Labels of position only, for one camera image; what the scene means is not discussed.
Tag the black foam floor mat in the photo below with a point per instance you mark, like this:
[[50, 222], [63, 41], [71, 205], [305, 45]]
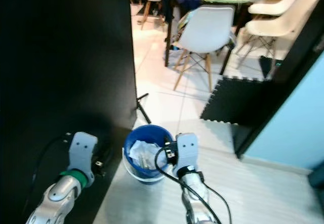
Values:
[[233, 102]]

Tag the blue waste bin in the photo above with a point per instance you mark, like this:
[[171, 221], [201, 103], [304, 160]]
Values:
[[144, 133]]

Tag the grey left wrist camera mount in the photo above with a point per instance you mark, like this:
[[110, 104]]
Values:
[[83, 153]]

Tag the black door frame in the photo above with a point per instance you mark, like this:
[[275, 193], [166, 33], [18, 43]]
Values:
[[283, 82]]

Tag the white crumpled paper trash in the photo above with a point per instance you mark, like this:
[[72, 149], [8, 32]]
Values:
[[144, 153]]

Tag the black tripod leg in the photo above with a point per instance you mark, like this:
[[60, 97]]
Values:
[[143, 107]]

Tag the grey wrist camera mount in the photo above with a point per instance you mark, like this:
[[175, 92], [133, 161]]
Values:
[[186, 150], [83, 153]]

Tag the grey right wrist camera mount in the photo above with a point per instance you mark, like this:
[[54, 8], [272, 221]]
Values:
[[186, 150]]

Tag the black door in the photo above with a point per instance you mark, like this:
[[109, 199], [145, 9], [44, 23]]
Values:
[[61, 57]]

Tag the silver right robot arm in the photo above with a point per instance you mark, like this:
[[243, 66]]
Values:
[[197, 198]]

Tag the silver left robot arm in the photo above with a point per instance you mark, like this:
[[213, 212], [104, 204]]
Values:
[[53, 203]]

